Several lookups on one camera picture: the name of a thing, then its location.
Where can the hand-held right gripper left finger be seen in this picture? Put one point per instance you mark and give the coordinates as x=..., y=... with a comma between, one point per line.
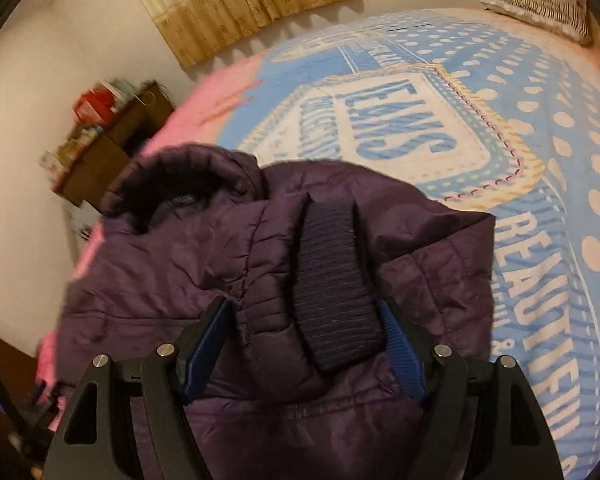
x=207, y=350

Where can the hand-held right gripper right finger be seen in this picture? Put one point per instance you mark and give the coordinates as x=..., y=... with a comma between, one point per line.
x=402, y=355

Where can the purple quilted jacket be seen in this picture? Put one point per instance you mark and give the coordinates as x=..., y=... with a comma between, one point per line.
x=180, y=260

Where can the brown wooden furniture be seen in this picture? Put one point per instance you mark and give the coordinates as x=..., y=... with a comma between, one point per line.
x=2, y=355

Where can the brown wooden shelf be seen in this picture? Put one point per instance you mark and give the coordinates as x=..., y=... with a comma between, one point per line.
x=115, y=145

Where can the pink and blue printed blanket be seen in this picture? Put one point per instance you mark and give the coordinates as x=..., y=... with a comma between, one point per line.
x=530, y=135

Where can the pile of colourful boxes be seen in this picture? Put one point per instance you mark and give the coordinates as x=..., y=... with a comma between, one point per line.
x=94, y=105

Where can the beige patterned curtain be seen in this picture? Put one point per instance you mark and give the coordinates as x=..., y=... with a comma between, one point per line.
x=230, y=5

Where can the striped pillow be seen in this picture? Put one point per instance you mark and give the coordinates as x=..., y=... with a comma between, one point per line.
x=540, y=7

